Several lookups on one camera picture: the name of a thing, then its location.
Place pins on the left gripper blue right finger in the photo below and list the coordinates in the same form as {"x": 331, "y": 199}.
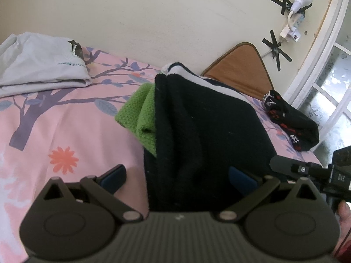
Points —
{"x": 249, "y": 192}

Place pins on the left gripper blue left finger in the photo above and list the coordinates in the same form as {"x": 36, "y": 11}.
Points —
{"x": 102, "y": 190}

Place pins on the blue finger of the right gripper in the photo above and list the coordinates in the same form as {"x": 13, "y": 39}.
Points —
{"x": 295, "y": 169}

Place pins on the black green white knit sweater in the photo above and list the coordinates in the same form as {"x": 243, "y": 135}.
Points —
{"x": 193, "y": 131}

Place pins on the person right hand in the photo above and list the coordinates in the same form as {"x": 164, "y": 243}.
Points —
{"x": 342, "y": 252}

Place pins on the black red patterned folded garment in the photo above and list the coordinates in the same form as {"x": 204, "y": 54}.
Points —
{"x": 302, "y": 131}

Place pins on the pink floral bed sheet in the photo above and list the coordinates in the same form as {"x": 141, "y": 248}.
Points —
{"x": 69, "y": 133}

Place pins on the brown cushion pad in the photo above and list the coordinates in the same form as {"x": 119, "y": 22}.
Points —
{"x": 243, "y": 69}

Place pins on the folded grey white t-shirt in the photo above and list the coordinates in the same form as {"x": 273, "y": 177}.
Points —
{"x": 32, "y": 62}

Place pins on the white power strip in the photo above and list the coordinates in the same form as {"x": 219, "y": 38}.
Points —
{"x": 291, "y": 31}

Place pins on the upper black tape cross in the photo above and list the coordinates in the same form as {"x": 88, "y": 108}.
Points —
{"x": 286, "y": 4}

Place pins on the black tape cross on wall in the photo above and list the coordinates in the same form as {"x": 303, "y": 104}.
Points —
{"x": 275, "y": 48}

